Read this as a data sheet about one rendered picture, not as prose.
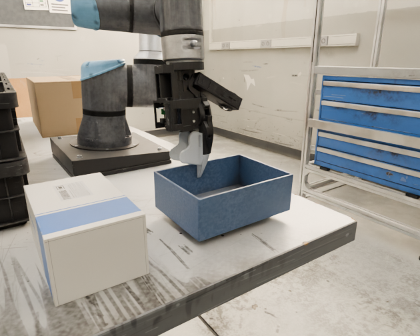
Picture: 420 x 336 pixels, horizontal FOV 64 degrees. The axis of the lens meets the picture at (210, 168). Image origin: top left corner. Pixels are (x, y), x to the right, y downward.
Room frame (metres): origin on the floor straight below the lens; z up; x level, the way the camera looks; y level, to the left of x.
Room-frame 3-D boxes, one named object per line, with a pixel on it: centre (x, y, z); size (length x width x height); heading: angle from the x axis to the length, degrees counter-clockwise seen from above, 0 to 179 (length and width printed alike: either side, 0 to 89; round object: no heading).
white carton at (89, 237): (0.45, 0.19, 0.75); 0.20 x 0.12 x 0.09; 33
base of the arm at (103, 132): (0.95, 0.30, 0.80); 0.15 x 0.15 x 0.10
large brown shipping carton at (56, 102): (1.47, 0.59, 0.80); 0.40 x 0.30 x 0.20; 31
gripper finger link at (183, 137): (0.63, 0.05, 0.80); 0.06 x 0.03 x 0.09; 123
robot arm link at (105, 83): (0.95, 0.28, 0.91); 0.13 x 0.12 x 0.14; 106
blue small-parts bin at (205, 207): (0.57, -0.02, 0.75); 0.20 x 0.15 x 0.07; 125
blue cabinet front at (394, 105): (1.82, -0.88, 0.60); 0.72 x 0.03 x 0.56; 34
